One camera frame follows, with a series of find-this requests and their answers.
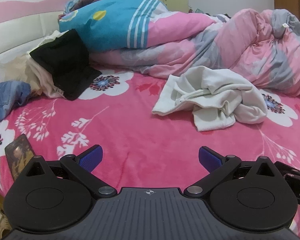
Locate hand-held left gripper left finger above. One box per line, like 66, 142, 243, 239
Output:
22, 144, 117, 198

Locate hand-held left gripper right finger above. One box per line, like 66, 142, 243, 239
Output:
184, 146, 275, 198

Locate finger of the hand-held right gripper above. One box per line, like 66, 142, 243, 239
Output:
274, 161, 300, 180

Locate white sweatshirt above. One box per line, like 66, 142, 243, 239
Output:
152, 66, 268, 132

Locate pink floral bed sheet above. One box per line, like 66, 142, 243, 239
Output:
0, 65, 300, 230

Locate cream garment pile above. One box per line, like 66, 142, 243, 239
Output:
2, 30, 65, 99

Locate black garment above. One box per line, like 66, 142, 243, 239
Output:
29, 29, 102, 101

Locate blue jeans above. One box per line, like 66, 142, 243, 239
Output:
0, 81, 32, 125

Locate pink grey floral quilt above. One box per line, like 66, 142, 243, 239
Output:
90, 9, 300, 98

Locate blue pink striped blanket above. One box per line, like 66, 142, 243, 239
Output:
58, 0, 215, 53

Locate light blue patterned cloth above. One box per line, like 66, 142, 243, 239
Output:
59, 0, 78, 18

